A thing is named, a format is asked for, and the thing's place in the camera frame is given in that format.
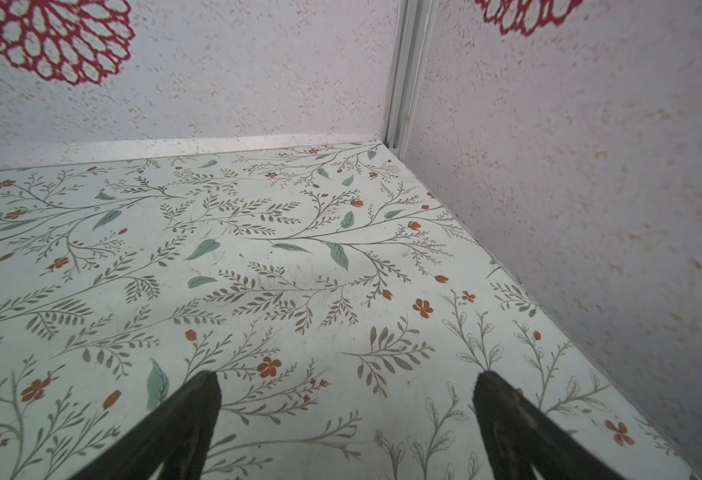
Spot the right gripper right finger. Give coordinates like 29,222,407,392
472,371,622,480

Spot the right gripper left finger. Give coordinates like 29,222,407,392
73,370,222,480

